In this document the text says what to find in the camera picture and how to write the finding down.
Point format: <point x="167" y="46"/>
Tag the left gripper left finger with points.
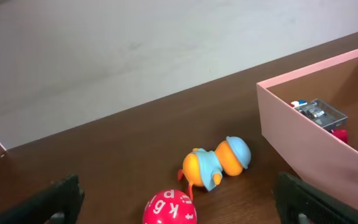
<point x="59" y="203"/>

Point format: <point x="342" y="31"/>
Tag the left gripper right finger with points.
<point x="298" y="202"/>

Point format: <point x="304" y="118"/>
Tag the red toy car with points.
<point x="324" y="115"/>

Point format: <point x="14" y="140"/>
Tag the orange blue duck toy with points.
<point x="202" y="168"/>

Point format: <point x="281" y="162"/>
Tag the red letter polyhedral die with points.
<point x="170" y="206"/>

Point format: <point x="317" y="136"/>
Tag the beige open cardboard box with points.
<point x="317" y="156"/>

